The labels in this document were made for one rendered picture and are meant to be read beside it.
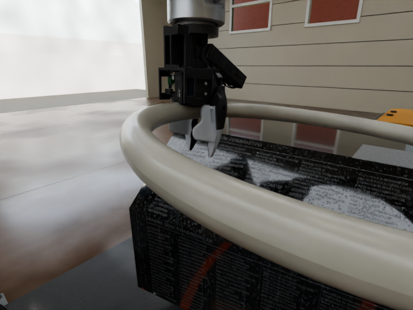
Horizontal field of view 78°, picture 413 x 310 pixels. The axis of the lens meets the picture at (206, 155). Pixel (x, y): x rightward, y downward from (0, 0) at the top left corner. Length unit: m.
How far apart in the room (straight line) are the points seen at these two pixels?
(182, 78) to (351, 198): 0.45
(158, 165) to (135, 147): 0.04
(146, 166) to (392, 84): 6.77
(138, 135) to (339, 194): 0.53
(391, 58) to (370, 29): 0.76
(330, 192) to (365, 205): 0.07
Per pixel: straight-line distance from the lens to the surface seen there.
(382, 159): 0.71
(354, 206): 0.65
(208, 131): 0.43
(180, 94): 0.40
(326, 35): 7.19
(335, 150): 0.73
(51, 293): 1.52
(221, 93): 0.43
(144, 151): 0.17
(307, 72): 7.27
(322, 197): 0.65
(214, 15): 0.42
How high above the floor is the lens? 1.01
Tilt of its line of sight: 19 degrees down
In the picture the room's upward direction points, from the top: straight up
